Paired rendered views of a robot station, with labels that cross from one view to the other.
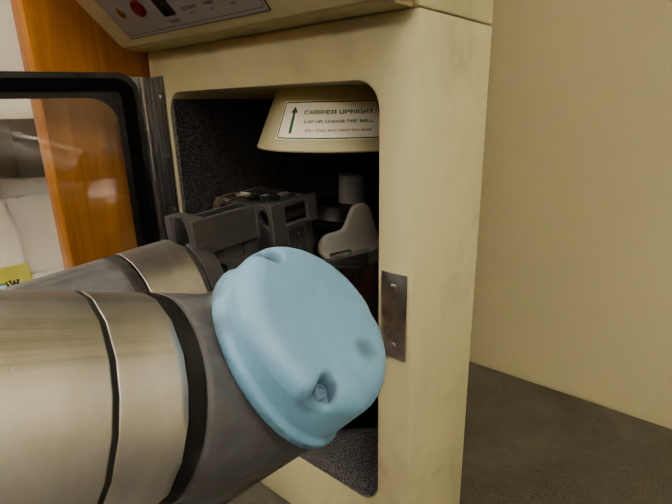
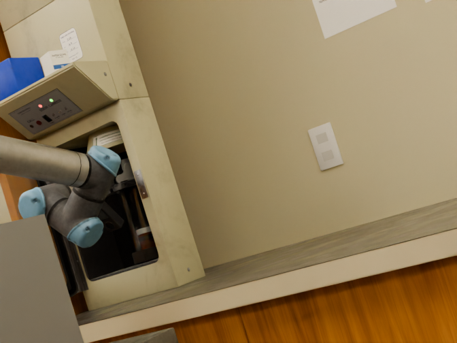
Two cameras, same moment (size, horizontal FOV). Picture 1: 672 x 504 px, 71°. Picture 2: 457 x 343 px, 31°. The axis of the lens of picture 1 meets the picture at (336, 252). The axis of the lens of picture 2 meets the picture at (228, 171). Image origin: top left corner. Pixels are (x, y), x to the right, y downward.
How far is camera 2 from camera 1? 1.65 m
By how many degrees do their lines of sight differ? 21
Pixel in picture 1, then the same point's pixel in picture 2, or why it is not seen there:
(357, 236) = (129, 174)
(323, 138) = (107, 143)
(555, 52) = (209, 94)
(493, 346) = (243, 248)
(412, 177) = (131, 140)
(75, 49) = not seen: hidden behind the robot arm
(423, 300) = (149, 177)
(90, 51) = not seen: hidden behind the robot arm
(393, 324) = (141, 186)
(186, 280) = not seen: hidden behind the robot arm
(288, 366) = (100, 153)
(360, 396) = (114, 158)
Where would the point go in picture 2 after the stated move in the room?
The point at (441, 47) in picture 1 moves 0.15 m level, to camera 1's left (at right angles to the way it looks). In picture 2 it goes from (130, 106) to (71, 124)
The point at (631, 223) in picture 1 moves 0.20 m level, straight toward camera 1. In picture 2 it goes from (264, 154) to (231, 159)
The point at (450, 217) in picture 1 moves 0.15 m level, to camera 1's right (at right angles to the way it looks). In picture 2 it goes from (151, 152) to (210, 134)
